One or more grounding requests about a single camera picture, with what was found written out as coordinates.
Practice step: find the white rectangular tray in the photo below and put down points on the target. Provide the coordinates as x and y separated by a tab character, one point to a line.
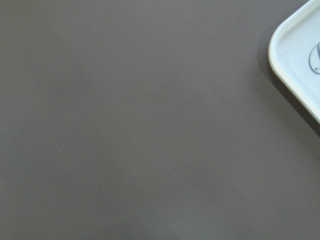
294	55

